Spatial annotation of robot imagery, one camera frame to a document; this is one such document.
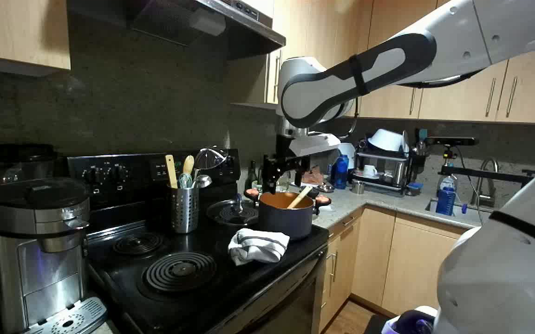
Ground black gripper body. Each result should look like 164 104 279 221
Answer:
271 132 312 175

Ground black electric stove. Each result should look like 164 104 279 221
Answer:
62 147 331 334

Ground pink cloth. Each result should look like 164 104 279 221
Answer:
309 166 331 190

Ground short dark glass bottle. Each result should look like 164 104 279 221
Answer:
245 162 262 193

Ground blue jug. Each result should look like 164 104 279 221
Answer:
331 155 351 192

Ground black pan with lid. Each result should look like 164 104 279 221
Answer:
205 195 260 229

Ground shiny metal kitchen utensil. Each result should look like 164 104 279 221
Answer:
193 145 229 190

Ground white mug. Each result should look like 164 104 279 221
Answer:
359 164 381 182

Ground white grey dish cloth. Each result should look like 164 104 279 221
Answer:
227 227 292 268

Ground metal dish rack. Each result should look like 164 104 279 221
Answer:
351 145 413 195

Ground round wooden spoon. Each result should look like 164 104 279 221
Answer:
180 155 197 182

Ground white bowl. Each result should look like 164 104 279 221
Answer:
366 127 411 155

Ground metal utensil holder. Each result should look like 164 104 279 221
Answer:
169 184 201 236

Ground flat wooden spatula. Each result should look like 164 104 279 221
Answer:
164 153 180 192

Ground wooden base cabinets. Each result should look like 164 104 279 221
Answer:
312 205 487 334

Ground blue soap bottle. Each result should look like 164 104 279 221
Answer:
435 175 459 218

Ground metal sink faucet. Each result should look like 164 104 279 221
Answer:
470 158 502 212

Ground dark range hood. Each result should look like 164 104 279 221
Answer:
65 0 288 62

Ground purple white object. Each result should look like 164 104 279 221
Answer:
381 305 441 334

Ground silver coffee maker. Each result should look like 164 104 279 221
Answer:
0 177 110 334

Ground black countertop appliance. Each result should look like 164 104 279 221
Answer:
0 143 65 188

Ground wooden cabinet beside coffee maker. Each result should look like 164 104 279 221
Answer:
0 0 73 80

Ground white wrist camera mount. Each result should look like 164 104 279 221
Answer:
288 130 342 158

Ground grey pot with orange handles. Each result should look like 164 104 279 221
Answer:
244 188 333 242

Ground wooden wall cabinet beside hood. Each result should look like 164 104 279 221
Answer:
225 0 375 119

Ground black stereo camera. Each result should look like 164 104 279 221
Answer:
428 136 478 151

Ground black velcro strap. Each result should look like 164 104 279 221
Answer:
489 210 535 258

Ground wooden wall cabinets over sink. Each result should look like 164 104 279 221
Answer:
353 0 535 127

